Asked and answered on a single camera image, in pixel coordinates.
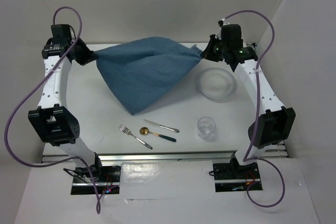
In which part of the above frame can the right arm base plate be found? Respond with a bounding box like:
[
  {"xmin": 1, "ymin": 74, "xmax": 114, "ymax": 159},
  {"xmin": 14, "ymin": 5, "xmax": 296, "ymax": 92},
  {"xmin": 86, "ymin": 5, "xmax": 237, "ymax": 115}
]
[{"xmin": 208, "ymin": 161, "xmax": 263, "ymax": 193}]

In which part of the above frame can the silver fork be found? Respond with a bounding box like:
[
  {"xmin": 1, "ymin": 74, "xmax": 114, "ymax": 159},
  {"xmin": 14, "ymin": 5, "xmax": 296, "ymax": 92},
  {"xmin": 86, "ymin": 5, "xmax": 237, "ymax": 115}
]
[{"xmin": 119, "ymin": 125, "xmax": 153, "ymax": 150}]

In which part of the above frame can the aluminium front rail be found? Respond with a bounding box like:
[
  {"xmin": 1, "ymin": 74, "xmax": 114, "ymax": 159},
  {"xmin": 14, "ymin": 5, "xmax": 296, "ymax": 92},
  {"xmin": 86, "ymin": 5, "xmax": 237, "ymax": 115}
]
[{"xmin": 41, "ymin": 145, "xmax": 288, "ymax": 163}]

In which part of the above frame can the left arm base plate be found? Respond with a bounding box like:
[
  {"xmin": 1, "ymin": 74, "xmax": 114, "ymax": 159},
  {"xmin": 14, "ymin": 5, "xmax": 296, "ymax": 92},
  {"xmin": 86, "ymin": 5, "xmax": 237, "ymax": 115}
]
[{"xmin": 63, "ymin": 165, "xmax": 121, "ymax": 195}]

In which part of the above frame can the aluminium rail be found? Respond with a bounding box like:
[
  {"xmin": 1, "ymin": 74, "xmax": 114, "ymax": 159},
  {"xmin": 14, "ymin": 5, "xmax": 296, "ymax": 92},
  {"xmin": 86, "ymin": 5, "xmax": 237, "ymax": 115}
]
[
  {"xmin": 246, "ymin": 41, "xmax": 289, "ymax": 158},
  {"xmin": 41, "ymin": 145, "xmax": 288, "ymax": 163}
]

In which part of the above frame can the clear drinking glass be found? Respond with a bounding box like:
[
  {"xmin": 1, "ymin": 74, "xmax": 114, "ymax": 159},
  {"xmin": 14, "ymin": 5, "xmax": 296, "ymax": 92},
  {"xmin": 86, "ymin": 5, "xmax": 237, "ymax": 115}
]
[{"xmin": 197, "ymin": 117, "xmax": 217, "ymax": 142}]

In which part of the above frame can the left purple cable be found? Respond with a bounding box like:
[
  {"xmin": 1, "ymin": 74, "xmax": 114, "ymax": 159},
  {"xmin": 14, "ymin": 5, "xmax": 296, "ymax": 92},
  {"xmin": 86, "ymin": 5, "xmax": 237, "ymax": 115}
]
[{"xmin": 4, "ymin": 7, "xmax": 116, "ymax": 215}]

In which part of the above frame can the gold spoon green handle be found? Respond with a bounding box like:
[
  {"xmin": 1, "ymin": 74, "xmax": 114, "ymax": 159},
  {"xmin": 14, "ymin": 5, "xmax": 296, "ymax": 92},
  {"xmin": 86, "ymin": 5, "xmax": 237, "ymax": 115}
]
[{"xmin": 139, "ymin": 127, "xmax": 177, "ymax": 142}]

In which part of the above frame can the silver table knife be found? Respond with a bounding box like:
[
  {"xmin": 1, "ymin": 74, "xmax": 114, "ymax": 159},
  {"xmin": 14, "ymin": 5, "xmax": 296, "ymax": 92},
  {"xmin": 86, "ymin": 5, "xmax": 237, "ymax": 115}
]
[{"xmin": 144, "ymin": 119, "xmax": 180, "ymax": 133}]

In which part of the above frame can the aluminium right side rail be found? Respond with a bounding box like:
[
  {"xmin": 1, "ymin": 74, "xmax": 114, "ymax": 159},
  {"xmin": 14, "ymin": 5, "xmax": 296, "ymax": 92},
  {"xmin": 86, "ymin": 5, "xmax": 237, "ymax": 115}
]
[{"xmin": 246, "ymin": 41, "xmax": 289, "ymax": 158}]

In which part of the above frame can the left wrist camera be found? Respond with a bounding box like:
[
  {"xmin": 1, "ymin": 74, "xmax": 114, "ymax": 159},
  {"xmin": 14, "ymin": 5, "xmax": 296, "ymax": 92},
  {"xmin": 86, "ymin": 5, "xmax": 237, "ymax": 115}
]
[{"xmin": 51, "ymin": 24, "xmax": 74, "ymax": 41}]

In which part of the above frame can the blue cloth napkin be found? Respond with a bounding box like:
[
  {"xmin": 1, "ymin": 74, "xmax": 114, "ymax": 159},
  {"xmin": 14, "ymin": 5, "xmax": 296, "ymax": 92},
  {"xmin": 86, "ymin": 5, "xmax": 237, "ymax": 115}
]
[{"xmin": 95, "ymin": 37, "xmax": 202, "ymax": 115}]

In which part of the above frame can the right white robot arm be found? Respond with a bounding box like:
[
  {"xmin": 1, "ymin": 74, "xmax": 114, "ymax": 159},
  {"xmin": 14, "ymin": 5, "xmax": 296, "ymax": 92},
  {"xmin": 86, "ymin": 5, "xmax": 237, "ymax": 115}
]
[{"xmin": 201, "ymin": 35, "xmax": 296, "ymax": 178}]

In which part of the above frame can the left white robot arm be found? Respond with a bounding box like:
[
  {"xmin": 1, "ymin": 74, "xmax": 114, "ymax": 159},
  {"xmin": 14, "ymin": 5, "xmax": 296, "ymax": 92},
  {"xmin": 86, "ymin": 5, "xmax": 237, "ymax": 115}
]
[{"xmin": 28, "ymin": 38, "xmax": 104, "ymax": 182}]

